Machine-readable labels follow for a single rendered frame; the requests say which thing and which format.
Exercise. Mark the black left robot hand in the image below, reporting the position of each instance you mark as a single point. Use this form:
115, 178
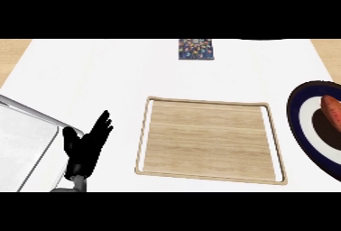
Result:
87, 143

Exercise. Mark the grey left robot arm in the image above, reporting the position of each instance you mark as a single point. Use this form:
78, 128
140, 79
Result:
78, 184

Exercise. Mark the pale wooden tray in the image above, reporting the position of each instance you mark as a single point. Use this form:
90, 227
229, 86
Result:
208, 140

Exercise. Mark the dark blue and white plate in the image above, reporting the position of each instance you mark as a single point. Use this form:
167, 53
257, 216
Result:
306, 126

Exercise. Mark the orange-red sweet potato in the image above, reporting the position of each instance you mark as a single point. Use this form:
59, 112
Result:
332, 112

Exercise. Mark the colourful patterned box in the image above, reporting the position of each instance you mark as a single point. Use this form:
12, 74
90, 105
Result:
195, 49

